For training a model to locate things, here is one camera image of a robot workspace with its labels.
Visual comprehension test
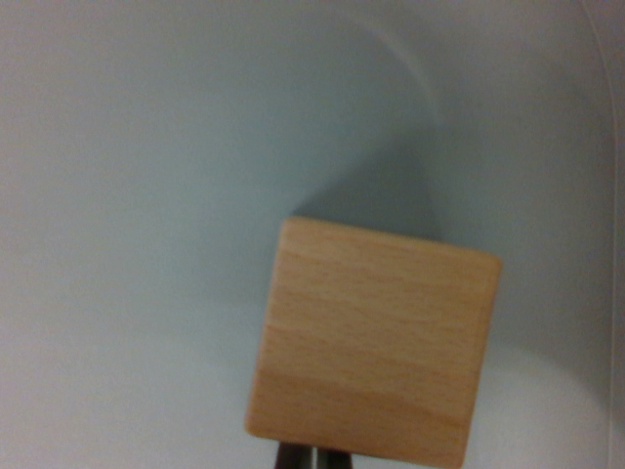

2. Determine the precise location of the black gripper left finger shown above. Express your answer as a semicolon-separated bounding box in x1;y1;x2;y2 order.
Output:
274;441;313;469

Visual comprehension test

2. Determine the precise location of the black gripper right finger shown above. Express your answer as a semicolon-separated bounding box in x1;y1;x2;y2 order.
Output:
316;447;354;469

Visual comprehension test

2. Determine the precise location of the light wooden cube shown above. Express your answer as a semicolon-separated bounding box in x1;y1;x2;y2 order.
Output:
244;216;504;469

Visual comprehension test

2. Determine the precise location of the pale grey plastic tray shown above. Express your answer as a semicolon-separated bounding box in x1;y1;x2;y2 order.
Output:
0;0;625;469

